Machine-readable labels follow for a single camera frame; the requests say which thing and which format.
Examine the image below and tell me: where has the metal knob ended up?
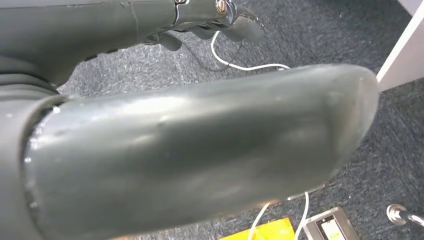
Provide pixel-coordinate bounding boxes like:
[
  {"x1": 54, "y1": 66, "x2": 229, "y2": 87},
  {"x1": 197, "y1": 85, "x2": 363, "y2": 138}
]
[{"x1": 385, "y1": 203, "x2": 424, "y2": 228}]

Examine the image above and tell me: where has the short white floor cable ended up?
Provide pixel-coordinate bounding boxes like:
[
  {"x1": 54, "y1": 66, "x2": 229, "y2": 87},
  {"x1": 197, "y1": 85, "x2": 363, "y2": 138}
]
[{"x1": 247, "y1": 191, "x2": 311, "y2": 240}]

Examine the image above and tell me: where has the long white floor cable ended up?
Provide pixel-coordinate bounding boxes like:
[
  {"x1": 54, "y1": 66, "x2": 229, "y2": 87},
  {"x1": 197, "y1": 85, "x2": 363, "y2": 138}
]
[{"x1": 210, "y1": 30, "x2": 291, "y2": 72}]

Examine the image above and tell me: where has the yellow floor sheet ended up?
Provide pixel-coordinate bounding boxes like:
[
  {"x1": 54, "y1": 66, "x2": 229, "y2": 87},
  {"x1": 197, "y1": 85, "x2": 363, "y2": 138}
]
[{"x1": 217, "y1": 217, "x2": 296, "y2": 240}]

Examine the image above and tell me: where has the white desk leg panel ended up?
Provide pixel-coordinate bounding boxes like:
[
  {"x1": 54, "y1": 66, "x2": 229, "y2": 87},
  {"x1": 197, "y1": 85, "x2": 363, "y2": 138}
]
[{"x1": 375, "y1": 0, "x2": 424, "y2": 93}]

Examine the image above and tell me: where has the floor socket with yellow label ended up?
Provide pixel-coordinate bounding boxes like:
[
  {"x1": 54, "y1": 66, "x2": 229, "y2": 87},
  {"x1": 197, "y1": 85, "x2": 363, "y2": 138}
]
[{"x1": 304, "y1": 206, "x2": 361, "y2": 240}]

